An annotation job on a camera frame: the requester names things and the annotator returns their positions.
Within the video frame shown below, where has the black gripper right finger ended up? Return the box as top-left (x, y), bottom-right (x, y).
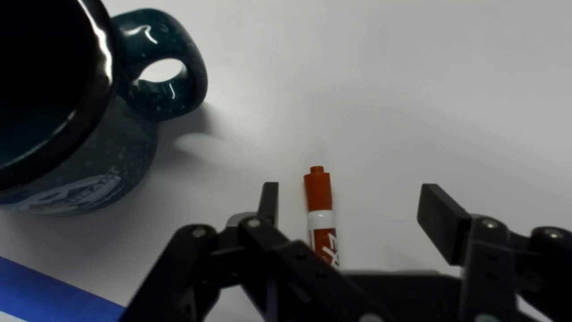
top-left (414, 183), bottom-right (572, 322)

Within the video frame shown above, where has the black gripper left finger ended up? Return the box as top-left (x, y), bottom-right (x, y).
top-left (121, 181), bottom-right (391, 322)

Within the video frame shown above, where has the orange dry erase marker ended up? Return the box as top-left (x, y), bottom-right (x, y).
top-left (301, 165), bottom-right (342, 271)

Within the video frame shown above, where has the dark teal speckled mug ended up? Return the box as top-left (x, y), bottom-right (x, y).
top-left (0, 0), bottom-right (210, 217)

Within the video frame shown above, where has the long blue tape strip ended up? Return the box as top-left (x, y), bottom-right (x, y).
top-left (0, 256), bottom-right (128, 322)

